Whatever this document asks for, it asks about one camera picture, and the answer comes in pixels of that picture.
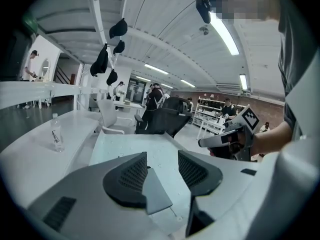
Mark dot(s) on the person's right forearm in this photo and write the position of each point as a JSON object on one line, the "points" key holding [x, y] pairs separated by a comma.
{"points": [[272, 139]]}

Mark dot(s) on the person's grey shirt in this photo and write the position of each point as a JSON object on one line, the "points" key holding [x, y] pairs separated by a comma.
{"points": [[297, 59]]}

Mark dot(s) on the long white bench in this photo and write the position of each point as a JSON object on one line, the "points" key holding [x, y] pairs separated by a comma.
{"points": [[30, 154]]}

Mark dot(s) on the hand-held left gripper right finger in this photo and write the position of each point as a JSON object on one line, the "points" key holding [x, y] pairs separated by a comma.
{"points": [[200, 179]]}

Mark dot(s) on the black head camera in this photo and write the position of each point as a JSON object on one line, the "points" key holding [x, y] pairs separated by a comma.
{"points": [[203, 10]]}

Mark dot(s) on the white storage shelf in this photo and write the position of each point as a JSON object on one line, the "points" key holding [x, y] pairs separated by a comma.
{"points": [[207, 106]]}

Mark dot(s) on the black office chair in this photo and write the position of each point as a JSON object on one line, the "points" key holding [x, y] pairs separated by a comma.
{"points": [[165, 119]]}

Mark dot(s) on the person's face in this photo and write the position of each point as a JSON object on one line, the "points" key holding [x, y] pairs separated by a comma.
{"points": [[247, 1]]}

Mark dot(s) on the clear plastic bottle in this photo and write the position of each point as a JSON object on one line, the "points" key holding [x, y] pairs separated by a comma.
{"points": [[58, 136]]}

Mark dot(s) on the group of ceiling light strips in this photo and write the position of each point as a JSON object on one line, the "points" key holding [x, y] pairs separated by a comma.
{"points": [[225, 34]]}

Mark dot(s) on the white chair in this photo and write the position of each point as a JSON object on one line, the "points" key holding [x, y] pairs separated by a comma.
{"points": [[107, 114]]}

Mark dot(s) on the white table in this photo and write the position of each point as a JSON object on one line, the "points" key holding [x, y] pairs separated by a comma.
{"points": [[212, 125]]}

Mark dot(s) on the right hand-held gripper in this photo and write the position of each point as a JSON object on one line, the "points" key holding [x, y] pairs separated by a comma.
{"points": [[250, 120]]}

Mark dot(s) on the white vanity with oval mirror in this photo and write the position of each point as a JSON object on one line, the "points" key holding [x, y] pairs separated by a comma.
{"points": [[45, 69]]}

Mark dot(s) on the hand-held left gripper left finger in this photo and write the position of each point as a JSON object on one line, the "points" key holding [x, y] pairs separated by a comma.
{"points": [[125, 181]]}

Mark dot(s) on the ceiling smoke detector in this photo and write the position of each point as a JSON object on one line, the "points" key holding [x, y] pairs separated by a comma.
{"points": [[204, 30]]}

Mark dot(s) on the dark staircase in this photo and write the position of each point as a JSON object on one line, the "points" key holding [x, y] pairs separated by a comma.
{"points": [[62, 76]]}

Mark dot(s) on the white desk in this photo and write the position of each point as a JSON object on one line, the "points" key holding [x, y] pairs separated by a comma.
{"points": [[130, 105]]}

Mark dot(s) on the black cap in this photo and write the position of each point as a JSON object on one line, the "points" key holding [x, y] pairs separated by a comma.
{"points": [[112, 77], [118, 29], [119, 47], [100, 61]]}

